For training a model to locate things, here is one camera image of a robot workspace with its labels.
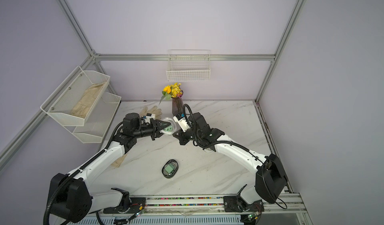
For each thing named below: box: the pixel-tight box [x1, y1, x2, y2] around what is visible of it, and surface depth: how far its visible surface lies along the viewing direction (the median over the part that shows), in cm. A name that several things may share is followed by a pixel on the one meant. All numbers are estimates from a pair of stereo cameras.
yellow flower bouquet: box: [158, 82, 184, 106], surface depth 95 cm
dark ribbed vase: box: [171, 97, 184, 116], surface depth 103 cm
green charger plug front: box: [164, 163, 175, 174], surface depth 85 cm
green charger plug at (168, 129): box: [163, 125, 173, 132], surface depth 76 cm
